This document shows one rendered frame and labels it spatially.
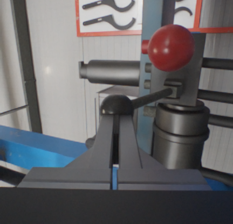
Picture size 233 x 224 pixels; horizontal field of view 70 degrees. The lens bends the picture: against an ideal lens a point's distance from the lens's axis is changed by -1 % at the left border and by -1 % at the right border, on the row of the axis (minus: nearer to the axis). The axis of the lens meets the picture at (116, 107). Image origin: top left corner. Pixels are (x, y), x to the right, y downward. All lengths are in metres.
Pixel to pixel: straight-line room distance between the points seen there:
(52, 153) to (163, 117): 0.80
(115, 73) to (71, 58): 2.27
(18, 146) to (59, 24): 2.06
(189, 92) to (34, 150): 0.97
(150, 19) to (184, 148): 0.29
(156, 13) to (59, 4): 2.53
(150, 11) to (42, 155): 0.93
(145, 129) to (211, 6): 1.97
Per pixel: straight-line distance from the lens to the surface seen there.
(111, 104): 0.16
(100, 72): 0.50
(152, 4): 0.44
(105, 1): 2.45
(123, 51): 2.36
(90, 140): 0.57
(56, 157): 1.03
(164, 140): 0.36
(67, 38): 2.78
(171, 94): 0.28
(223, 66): 0.37
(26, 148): 1.17
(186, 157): 0.37
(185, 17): 2.24
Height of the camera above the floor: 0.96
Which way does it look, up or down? 20 degrees up
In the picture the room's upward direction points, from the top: 83 degrees counter-clockwise
